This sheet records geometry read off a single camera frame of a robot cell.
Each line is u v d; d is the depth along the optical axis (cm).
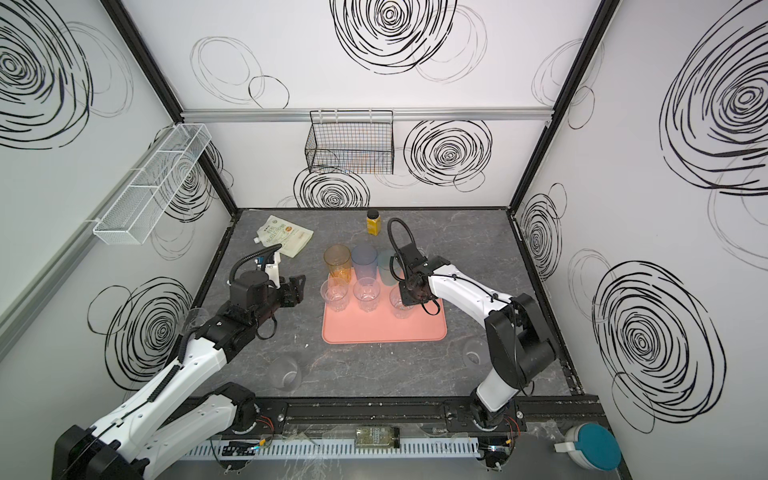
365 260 89
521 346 44
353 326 91
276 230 112
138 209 74
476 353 83
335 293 94
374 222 107
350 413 75
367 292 92
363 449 96
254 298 59
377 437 68
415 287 64
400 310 81
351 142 124
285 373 80
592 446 65
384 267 93
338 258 87
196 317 91
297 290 72
